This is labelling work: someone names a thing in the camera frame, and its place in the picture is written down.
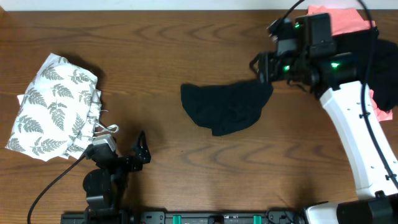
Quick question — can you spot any black garment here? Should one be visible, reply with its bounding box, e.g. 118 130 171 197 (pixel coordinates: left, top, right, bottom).
333 30 397 111
180 80 274 136

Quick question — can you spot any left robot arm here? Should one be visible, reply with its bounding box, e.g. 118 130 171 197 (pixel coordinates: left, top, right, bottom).
83 144 151 210

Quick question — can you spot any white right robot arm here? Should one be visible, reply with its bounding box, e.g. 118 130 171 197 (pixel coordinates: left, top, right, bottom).
139 53 397 224

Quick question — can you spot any coral pink garment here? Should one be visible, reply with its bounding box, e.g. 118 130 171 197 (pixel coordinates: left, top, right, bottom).
308 5 393 121

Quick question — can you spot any black garment in pile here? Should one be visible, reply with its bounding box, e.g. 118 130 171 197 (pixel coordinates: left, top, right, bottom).
333 30 397 111

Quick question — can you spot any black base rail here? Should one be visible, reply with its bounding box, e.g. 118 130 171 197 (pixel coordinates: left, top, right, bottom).
60 210 307 224

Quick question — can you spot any white fern-print drawstring bag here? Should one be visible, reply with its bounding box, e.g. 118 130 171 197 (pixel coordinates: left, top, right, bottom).
6 54 119 161

